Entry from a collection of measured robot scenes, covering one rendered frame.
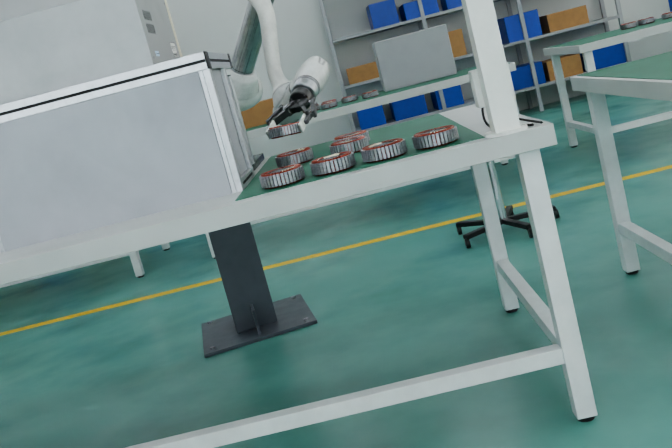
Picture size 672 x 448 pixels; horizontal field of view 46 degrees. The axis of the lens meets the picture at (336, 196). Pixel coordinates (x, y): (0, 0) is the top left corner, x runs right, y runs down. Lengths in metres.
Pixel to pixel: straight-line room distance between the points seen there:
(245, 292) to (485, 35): 1.91
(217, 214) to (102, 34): 0.58
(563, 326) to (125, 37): 1.30
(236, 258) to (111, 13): 1.54
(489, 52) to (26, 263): 1.18
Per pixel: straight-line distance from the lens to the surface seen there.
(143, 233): 1.93
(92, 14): 2.16
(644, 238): 2.83
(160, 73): 2.09
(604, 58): 9.06
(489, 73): 1.88
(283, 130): 2.54
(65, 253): 1.99
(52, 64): 2.19
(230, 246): 3.40
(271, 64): 2.98
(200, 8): 9.34
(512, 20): 8.82
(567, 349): 2.06
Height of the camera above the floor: 0.99
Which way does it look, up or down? 9 degrees down
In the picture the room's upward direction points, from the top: 15 degrees counter-clockwise
